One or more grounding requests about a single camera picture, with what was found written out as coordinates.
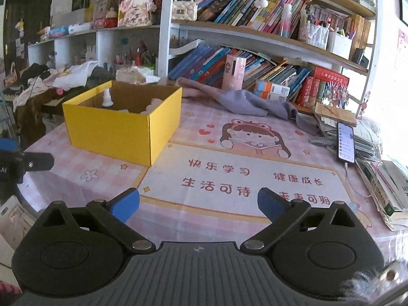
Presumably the spray bottle with white cap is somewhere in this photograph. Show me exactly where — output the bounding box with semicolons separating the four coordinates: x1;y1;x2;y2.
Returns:
102;88;113;108

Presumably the pink plush paw toy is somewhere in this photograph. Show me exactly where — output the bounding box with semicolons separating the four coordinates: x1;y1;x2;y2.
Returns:
140;98;163;115

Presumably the pile of clothes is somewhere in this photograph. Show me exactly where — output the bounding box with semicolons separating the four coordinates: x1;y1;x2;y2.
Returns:
4;61;115;148

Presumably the pink cartoon desk mat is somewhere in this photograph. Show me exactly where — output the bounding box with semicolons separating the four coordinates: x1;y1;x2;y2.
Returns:
19;101;396;253

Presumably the yellow cardboard box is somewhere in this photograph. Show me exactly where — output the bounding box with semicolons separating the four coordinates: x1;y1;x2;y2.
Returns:
63;81;182;167

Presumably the smartphone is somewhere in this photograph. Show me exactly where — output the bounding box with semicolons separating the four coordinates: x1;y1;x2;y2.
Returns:
337;122;355;164

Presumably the stack of papers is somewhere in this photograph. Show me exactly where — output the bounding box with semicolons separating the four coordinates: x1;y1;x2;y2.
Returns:
311;103;407;231

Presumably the purple pink cloth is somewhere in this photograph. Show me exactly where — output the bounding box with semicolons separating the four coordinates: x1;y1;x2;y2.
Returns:
175;78;320;136

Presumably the orange white small box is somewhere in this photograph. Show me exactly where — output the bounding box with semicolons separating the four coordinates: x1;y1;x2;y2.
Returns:
254;80;290;102

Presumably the red boxed book set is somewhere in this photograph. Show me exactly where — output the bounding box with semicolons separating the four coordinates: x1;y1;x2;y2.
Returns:
295;63;349;108

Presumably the pink tall box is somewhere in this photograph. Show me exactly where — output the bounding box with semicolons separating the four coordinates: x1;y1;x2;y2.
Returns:
221;55;246;91

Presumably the white bookshelf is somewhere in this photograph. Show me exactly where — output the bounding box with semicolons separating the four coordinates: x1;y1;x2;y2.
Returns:
28;0;376;112

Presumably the white quilted handbag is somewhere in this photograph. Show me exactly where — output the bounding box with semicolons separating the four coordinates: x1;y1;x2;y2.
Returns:
172;0;198;21

